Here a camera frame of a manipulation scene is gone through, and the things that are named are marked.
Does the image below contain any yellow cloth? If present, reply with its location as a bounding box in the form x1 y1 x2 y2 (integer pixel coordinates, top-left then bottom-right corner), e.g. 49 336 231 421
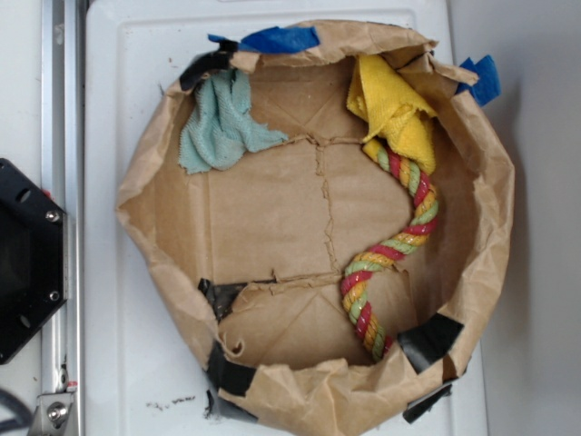
346 54 437 174

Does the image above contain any light teal cloth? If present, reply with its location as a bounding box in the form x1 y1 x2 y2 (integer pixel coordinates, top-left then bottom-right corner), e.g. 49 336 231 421
179 69 289 174

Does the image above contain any brown paper bag bin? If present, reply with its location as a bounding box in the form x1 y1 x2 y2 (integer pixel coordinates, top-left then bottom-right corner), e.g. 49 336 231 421
118 20 514 435

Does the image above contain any black tape inside bag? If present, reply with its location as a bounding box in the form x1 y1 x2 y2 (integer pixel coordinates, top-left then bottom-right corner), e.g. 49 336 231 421
198 278 248 322

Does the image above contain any black tape bottom left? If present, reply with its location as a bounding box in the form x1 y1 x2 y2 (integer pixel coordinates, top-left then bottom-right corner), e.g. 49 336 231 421
206 342 257 397

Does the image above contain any black tape top left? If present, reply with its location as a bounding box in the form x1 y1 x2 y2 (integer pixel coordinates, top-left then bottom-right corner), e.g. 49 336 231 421
179 39 239 92

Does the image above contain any blue tape top edge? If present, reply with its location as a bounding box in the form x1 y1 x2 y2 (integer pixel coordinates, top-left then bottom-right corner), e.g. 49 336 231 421
208 26 320 55

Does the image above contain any blue tape edge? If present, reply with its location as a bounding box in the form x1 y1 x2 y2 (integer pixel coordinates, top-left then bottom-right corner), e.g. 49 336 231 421
456 54 501 107
208 26 320 55

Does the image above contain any black tape lower right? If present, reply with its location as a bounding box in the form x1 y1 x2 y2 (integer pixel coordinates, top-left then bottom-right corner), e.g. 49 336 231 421
397 313 464 374

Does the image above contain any black tape bottom right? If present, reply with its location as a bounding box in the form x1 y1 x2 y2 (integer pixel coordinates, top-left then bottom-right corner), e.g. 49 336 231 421
402 382 452 424

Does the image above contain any blue tape right edge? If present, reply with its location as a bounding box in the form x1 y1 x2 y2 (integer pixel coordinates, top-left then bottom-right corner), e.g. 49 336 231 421
456 54 501 107

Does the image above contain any multicolour twisted rope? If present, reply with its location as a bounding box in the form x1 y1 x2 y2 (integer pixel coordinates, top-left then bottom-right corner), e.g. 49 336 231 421
340 138 440 363

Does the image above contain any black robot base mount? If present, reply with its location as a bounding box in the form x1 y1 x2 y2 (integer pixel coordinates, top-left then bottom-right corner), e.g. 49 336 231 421
0 158 66 364

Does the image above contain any aluminium extrusion rail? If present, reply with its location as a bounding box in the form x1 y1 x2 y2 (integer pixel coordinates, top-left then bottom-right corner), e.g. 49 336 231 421
41 1 89 393

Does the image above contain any metal corner bracket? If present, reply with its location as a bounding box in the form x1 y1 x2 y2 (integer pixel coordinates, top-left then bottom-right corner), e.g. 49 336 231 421
27 392 79 436

